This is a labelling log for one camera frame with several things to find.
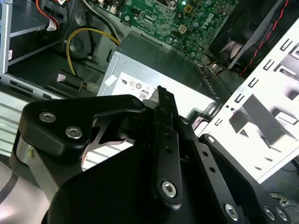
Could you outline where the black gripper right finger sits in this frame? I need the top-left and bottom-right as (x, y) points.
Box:
(167, 92), (292, 224)

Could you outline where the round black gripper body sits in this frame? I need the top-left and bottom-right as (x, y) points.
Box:
(46, 140), (228, 224)

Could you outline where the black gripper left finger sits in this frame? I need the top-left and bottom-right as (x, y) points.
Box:
(10, 85), (184, 207)

